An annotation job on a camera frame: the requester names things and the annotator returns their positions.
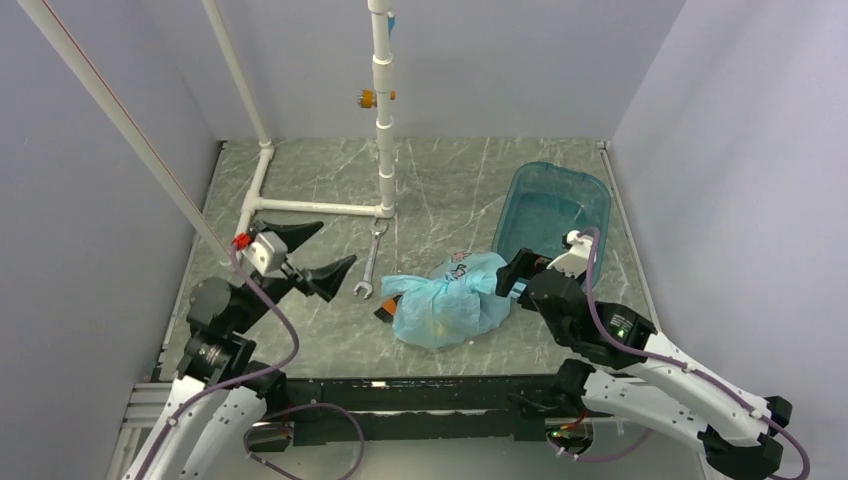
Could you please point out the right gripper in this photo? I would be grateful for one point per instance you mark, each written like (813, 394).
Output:
(522, 264)

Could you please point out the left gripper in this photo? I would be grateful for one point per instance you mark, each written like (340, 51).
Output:
(323, 278)

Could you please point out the light blue plastic bag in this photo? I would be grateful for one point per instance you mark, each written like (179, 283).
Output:
(455, 303)

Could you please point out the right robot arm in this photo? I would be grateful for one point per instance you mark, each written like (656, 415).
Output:
(623, 366)

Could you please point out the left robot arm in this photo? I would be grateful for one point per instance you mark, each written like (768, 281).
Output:
(220, 391)

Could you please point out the teal plastic bin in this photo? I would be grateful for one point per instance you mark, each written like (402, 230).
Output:
(544, 202)

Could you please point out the silver wrench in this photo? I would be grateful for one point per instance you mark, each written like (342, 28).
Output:
(364, 287)

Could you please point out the orange black tool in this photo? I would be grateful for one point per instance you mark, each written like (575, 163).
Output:
(385, 313)

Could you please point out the orange knob on pipe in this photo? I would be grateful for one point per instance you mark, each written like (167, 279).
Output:
(368, 99)

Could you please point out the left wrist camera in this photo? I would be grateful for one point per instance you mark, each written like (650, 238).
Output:
(266, 253)

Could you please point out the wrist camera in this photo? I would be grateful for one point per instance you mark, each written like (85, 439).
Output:
(266, 253)
(577, 256)

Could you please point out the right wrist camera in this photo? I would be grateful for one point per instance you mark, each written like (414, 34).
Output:
(577, 256)

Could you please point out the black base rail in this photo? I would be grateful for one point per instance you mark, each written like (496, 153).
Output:
(318, 411)

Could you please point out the white PVC pipe frame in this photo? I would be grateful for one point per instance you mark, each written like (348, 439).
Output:
(382, 15)

